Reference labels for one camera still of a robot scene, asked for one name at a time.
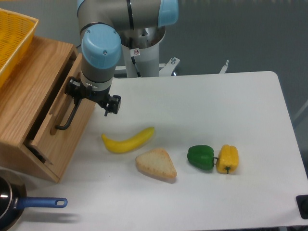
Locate black corner device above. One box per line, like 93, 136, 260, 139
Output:
295, 194, 308, 219

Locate wooden drawer cabinet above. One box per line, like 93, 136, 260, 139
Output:
0, 35, 97, 183

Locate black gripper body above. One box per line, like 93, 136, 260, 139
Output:
78, 82, 110, 108

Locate triangular toy bread slice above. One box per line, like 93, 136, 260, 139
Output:
135, 148, 177, 179

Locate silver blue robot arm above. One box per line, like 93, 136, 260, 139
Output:
65, 0, 179, 114

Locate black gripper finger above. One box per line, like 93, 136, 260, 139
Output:
100, 94, 121, 116
65, 77, 82, 105

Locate yellow toy bell pepper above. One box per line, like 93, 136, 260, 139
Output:
216, 144, 239, 174

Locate green toy bell pepper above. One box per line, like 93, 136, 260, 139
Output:
187, 145, 215, 172

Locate wooden bottom drawer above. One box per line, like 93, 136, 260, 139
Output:
44, 100, 95, 182

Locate yellow plastic basket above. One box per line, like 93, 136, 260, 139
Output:
0, 9, 39, 86

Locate blue handled frying pan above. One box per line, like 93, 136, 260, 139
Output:
0, 177, 68, 231

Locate yellow toy banana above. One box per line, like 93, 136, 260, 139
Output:
101, 127, 155, 154

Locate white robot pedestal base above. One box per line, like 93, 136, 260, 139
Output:
113, 26, 230, 80

